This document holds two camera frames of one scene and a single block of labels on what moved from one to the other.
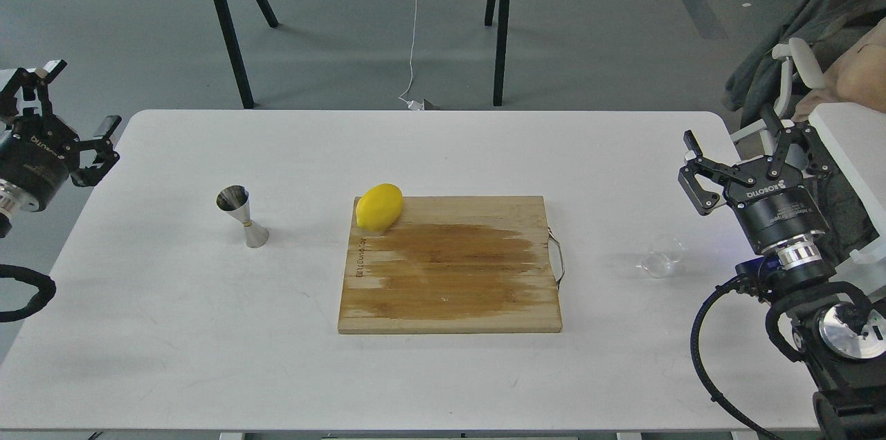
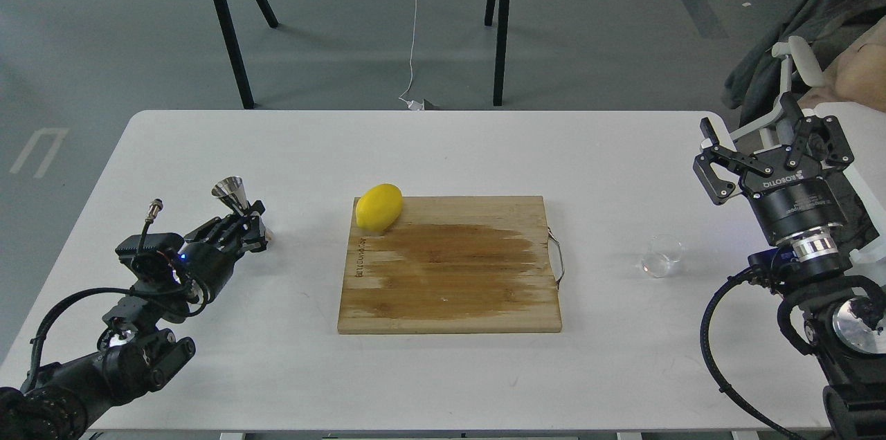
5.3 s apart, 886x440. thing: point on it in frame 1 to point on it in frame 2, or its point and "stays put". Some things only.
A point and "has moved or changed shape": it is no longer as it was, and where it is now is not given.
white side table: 855,135 stays put
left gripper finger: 30,79 to 219,226
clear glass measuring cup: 663,252 stays put
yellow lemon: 378,207 stays put
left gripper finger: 102,143 to 255,242
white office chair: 798,61 stays put
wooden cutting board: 480,264 stays put
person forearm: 857,76 stays put
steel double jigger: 235,200 has moved or changed shape
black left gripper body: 38,153 to 208,256
